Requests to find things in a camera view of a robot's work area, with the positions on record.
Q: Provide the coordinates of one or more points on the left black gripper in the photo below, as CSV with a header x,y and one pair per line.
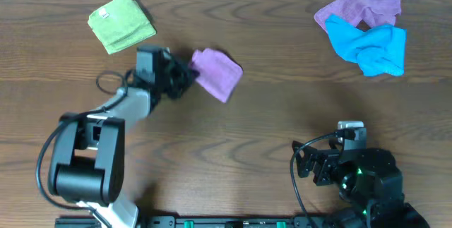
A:
x,y
175,78

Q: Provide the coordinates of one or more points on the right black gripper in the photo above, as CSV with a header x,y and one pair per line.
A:
x,y
326,159

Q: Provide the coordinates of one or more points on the purple microfiber cloth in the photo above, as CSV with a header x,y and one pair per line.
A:
x,y
218,74

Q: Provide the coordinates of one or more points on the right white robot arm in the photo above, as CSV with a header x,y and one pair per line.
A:
x,y
368,180

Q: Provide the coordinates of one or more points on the folded green cloth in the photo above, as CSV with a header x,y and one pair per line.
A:
x,y
120,24

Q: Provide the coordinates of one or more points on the crumpled blue cloth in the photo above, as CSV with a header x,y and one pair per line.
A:
x,y
379,50

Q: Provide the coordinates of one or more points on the purple cloth at back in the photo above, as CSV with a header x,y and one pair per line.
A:
x,y
373,12

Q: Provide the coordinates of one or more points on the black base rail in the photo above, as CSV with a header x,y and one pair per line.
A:
x,y
193,222

